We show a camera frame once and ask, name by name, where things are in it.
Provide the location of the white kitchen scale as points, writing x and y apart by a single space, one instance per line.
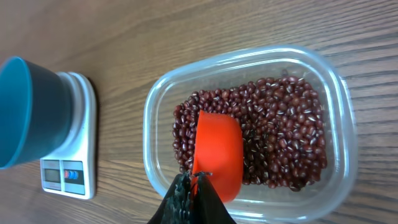
71 169

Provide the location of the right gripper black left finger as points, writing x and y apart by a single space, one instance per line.
176 205

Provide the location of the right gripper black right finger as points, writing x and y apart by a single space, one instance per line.
207 206

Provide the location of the blue bowl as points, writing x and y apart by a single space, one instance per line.
36 112

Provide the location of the red measuring scoop blue handle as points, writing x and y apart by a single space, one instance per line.
219 152

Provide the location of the clear plastic container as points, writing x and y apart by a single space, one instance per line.
258 203

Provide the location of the red beans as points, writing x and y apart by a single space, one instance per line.
281 121

